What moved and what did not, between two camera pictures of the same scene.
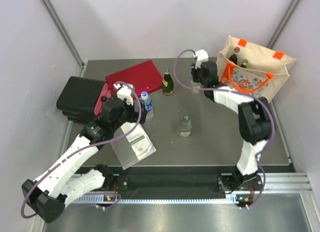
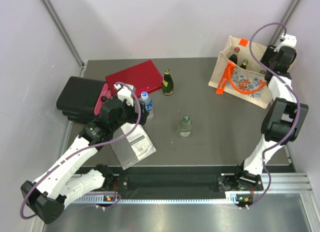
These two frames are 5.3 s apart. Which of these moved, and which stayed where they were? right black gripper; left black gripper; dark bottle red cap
Moved: right black gripper
Stayed: left black gripper; dark bottle red cap
